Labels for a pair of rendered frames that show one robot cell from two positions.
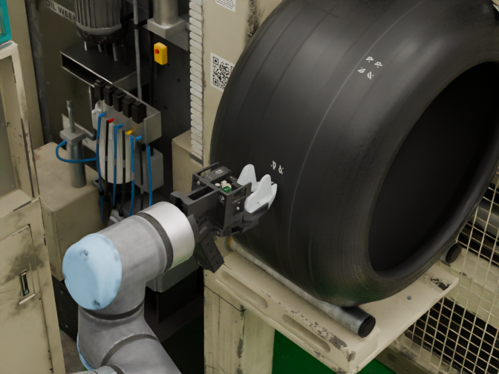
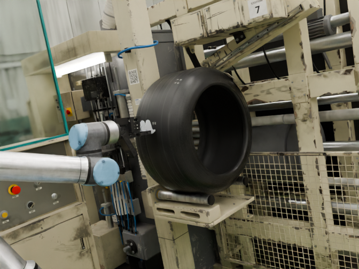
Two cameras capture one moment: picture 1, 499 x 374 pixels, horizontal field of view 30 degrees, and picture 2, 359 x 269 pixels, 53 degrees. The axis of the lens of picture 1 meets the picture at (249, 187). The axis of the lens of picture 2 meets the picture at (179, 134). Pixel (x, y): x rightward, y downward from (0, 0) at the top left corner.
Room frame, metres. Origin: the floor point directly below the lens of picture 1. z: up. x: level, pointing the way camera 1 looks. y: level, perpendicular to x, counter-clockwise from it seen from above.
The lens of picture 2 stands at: (-0.40, -0.20, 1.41)
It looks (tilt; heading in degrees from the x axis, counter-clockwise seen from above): 7 degrees down; 2
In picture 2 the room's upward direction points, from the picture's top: 10 degrees counter-clockwise
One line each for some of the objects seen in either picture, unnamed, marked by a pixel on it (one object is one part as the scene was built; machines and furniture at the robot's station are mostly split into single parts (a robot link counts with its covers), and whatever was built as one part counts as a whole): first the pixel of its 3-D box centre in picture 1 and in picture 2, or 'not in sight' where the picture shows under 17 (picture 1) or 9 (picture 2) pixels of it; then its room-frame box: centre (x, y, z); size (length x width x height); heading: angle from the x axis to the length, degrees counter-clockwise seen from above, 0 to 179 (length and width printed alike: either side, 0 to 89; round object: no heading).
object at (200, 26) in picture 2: not in sight; (229, 18); (1.53, -0.48, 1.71); 0.61 x 0.25 x 0.15; 48
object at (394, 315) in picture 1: (337, 280); (204, 206); (1.39, -0.19, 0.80); 0.37 x 0.36 x 0.02; 138
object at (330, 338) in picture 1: (293, 302); (185, 210); (1.29, -0.10, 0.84); 0.36 x 0.09 x 0.06; 48
